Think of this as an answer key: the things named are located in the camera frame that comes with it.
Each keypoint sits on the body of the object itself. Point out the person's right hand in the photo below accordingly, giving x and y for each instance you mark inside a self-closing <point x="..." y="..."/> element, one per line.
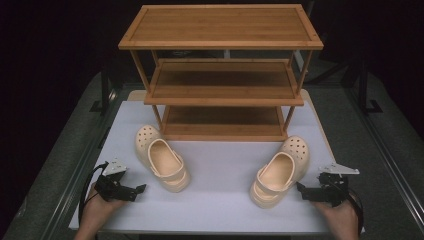
<point x="340" y="216"/>

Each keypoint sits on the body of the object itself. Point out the person's left hand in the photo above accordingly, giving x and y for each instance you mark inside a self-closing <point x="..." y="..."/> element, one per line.
<point x="96" y="210"/>

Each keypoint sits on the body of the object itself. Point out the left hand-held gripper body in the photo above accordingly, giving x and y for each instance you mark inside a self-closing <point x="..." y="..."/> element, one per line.
<point x="111" y="188"/>

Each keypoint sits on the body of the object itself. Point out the cream clog shoe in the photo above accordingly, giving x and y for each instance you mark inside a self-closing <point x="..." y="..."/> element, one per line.
<point x="163" y="163"/>
<point x="278" y="176"/>

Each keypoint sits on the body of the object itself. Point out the black metal stand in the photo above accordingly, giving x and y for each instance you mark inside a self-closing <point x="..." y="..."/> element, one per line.
<point x="365" y="90"/>
<point x="104" y="90"/>

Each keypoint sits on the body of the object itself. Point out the metal frame rail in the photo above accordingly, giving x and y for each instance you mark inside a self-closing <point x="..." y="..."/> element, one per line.
<point x="76" y="176"/>
<point x="386" y="156"/>

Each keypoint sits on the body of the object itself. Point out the white table mat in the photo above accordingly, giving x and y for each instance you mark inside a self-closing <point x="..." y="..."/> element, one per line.
<point x="216" y="160"/>

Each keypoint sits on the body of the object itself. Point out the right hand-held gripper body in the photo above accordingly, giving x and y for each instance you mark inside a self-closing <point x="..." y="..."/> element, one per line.
<point x="330" y="191"/>

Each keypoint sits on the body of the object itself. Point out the wooden three-tier shoe rack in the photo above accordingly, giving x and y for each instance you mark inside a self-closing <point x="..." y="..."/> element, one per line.
<point x="220" y="26"/>

